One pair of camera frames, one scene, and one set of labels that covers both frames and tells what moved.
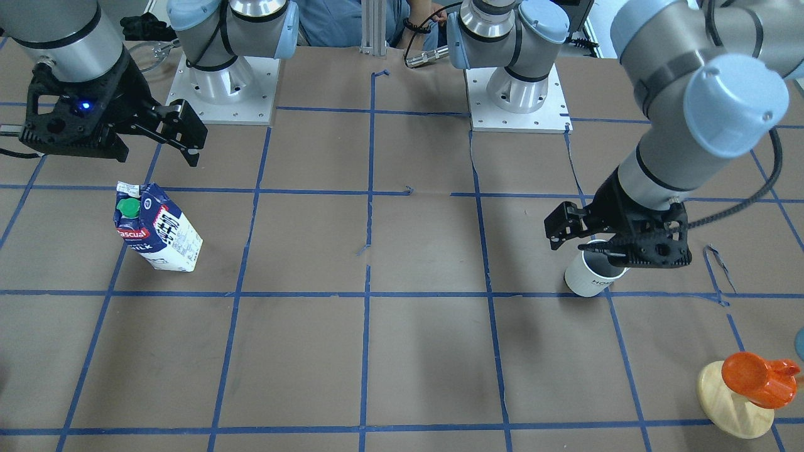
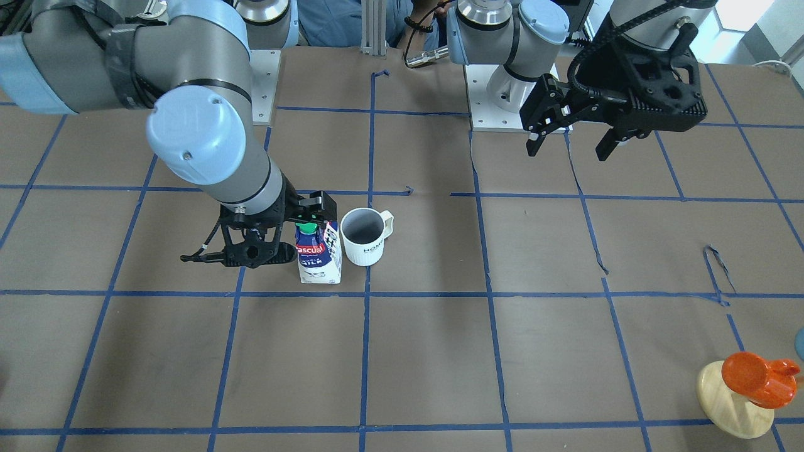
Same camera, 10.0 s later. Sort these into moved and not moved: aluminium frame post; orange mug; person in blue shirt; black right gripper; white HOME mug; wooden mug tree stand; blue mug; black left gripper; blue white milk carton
Moved: black right gripper; white HOME mug; black left gripper; blue white milk carton
Not moved: aluminium frame post; blue mug; person in blue shirt; orange mug; wooden mug tree stand
